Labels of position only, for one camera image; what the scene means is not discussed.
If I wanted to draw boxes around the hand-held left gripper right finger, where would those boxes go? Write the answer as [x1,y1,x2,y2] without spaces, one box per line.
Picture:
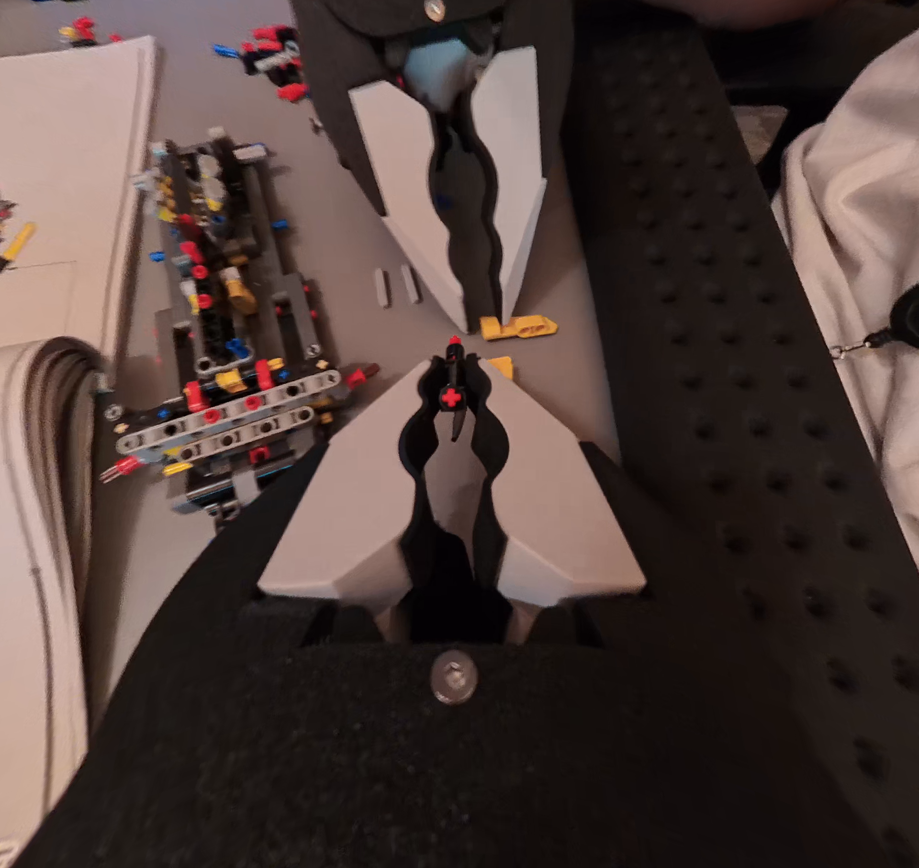
[467,357,647,645]

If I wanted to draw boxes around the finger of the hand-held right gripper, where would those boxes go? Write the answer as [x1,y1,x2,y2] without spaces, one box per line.
[470,46,549,323]
[348,80,471,335]

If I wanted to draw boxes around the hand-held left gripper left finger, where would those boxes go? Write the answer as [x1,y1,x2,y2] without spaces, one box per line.
[256,358,449,645]

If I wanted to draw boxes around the pile of small lego pins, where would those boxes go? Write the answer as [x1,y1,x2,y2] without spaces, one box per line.
[237,24,310,104]

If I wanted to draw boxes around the lego car chassis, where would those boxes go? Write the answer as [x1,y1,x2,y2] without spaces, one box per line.
[101,129,381,521]

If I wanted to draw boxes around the white instruction booklet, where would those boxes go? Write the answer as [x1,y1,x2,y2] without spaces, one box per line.
[0,35,159,862]

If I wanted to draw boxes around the black shoulder strap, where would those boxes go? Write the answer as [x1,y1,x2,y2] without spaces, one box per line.
[829,294,919,363]

